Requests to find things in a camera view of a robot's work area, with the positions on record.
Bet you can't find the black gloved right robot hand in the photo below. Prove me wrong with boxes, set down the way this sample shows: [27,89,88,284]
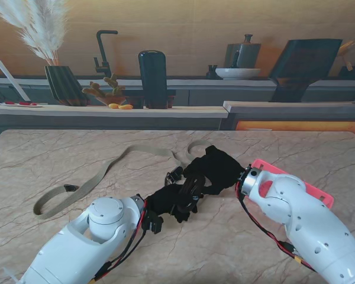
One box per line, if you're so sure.
[182,144,245,196]

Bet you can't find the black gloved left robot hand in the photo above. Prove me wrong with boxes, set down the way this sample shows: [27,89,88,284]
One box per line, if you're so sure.
[146,182,201,224]

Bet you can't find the beige woven belt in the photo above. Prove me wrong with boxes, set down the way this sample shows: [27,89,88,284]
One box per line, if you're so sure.
[32,140,218,220]

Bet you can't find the pink plastic storage basket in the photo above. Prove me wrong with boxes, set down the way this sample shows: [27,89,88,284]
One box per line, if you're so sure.
[251,159,335,209]

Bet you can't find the white speckled bowl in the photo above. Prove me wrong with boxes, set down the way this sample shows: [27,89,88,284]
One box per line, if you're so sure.
[214,67,262,80]

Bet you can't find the yellow lemons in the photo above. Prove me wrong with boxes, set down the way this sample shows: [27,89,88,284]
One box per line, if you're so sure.
[107,102,134,111]

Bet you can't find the tall black appliance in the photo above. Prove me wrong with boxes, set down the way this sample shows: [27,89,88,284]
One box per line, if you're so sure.
[122,50,177,109]

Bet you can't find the grey lidded pot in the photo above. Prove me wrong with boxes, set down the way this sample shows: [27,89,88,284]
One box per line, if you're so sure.
[224,34,262,70]

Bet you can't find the green cactus plant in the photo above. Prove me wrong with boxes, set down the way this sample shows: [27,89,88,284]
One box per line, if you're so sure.
[81,73,127,106]

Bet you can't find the dark angular stand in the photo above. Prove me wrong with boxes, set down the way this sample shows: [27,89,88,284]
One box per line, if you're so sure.
[267,38,343,103]

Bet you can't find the dark ribbed vase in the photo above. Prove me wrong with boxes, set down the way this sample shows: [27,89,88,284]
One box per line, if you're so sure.
[44,65,91,107]

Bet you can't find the black kitchen faucet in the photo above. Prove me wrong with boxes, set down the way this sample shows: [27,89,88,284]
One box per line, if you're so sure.
[93,30,119,79]

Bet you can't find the small dark container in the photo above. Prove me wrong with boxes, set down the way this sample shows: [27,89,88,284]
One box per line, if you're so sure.
[338,62,355,80]

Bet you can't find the plate with red food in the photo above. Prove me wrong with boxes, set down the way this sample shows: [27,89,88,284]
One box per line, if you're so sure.
[0,101,44,108]

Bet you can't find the yellow wooden utensil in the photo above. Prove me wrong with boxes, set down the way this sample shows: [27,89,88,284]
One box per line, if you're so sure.
[337,40,355,71]

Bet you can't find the white leaning board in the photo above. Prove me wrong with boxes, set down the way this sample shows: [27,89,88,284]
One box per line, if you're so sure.
[0,59,31,102]

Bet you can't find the white pampas grass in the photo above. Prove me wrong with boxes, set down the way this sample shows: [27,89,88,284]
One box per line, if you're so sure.
[0,0,70,67]

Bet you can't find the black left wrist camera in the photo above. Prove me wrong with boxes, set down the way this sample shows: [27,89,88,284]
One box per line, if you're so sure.
[141,212,165,235]

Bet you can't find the red black cable bundle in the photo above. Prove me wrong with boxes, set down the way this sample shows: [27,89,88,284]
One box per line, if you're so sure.
[235,180,317,273]
[88,198,149,284]

